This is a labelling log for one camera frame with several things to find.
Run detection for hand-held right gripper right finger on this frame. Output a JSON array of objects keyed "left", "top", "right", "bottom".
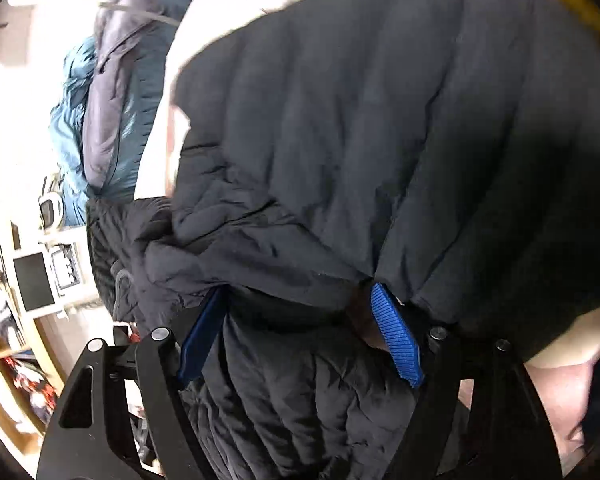
[{"left": 369, "top": 281, "right": 565, "bottom": 480}]

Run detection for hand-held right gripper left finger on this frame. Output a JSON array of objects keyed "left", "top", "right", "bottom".
[{"left": 36, "top": 286, "right": 227, "bottom": 480}]

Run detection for black knitted sweater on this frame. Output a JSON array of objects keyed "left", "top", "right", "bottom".
[{"left": 86, "top": 0, "right": 600, "bottom": 480}]

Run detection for colourful folded clothes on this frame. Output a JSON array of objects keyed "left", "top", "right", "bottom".
[{"left": 7, "top": 355, "right": 57, "bottom": 423}]

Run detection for wooden shelf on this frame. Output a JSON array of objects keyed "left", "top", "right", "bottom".
[{"left": 0, "top": 225, "right": 67, "bottom": 457}]

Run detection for white desk device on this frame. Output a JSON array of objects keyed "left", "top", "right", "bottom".
[{"left": 47, "top": 241, "right": 87, "bottom": 295}]

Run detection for white framed monitor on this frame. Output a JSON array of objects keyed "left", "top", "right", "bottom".
[{"left": 11, "top": 247, "right": 59, "bottom": 315}]

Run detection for dark grey jacket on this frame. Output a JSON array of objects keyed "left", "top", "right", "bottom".
[{"left": 82, "top": 0, "right": 216, "bottom": 196}]

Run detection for teal puffer jacket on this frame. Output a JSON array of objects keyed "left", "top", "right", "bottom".
[{"left": 47, "top": 0, "right": 216, "bottom": 228}]

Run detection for yellow cloth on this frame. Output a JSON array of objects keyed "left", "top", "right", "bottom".
[{"left": 555, "top": 0, "right": 600, "bottom": 52}]

